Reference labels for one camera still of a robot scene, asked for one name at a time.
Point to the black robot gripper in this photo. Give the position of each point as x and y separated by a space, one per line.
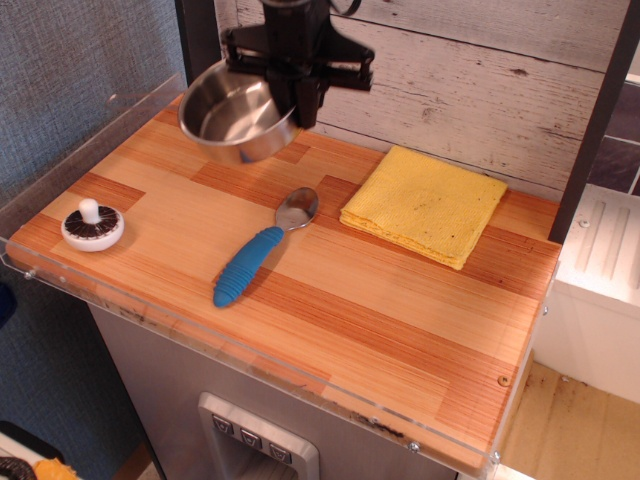
297 39

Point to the stainless steel pan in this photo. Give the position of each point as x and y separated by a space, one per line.
233 118

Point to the yellow folded cloth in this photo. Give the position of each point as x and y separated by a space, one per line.
425 205

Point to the white toy mushroom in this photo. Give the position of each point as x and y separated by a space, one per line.
92 227

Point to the grey toy fridge cabinet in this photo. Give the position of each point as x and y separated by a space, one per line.
207 420

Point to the white toy sink unit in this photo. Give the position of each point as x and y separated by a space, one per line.
590 326

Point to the yellow object at corner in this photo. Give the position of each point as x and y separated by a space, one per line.
53 469

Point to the blue handled metal spoon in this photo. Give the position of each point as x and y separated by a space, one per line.
296 211

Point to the dark left shelf post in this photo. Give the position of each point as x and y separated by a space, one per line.
199 36

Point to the dark shelf post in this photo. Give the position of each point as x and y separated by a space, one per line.
199 36
615 76

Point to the clear acrylic guard rail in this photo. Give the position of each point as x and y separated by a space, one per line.
353 323

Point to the dark right shelf post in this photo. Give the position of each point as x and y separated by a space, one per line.
615 76

